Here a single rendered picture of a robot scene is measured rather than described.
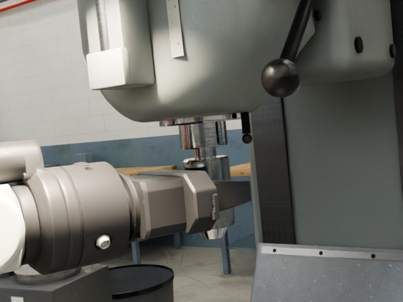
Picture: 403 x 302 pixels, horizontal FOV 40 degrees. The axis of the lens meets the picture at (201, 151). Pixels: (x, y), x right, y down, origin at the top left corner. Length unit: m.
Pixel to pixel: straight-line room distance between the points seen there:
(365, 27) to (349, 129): 0.26
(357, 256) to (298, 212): 0.12
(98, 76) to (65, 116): 6.54
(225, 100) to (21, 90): 7.16
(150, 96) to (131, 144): 5.77
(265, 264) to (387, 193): 0.24
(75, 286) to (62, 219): 0.33
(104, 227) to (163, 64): 0.14
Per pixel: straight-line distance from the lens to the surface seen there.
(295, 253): 0.94
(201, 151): 0.54
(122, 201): 0.46
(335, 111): 0.89
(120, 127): 6.35
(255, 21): 0.47
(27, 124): 7.54
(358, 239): 0.90
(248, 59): 0.47
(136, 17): 0.46
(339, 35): 0.60
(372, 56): 0.67
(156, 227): 0.48
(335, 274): 0.90
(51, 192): 0.45
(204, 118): 0.51
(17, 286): 0.79
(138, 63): 0.46
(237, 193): 0.54
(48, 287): 0.75
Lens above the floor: 1.31
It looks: 3 degrees down
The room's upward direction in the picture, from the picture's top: 6 degrees counter-clockwise
